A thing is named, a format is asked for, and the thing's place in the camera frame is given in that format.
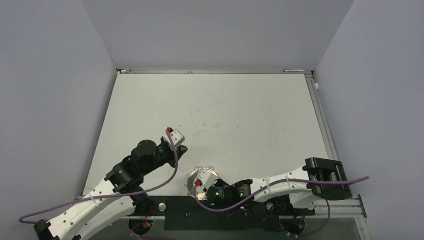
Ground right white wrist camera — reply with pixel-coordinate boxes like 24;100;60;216
194;168;219;191

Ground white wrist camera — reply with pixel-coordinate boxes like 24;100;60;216
194;168;219;191
162;128;186;148

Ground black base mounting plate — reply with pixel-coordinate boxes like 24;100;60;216
128;196;316;235

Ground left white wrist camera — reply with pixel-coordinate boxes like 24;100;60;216
162;128;186;148

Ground marker pen at wall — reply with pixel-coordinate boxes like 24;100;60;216
283;69;306;73

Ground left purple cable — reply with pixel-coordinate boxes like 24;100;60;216
18;127;180;240

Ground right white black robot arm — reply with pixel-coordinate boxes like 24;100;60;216
204;157;353;214

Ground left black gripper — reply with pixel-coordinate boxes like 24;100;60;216
141;136;188;176

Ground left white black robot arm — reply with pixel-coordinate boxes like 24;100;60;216
34;132;188;240

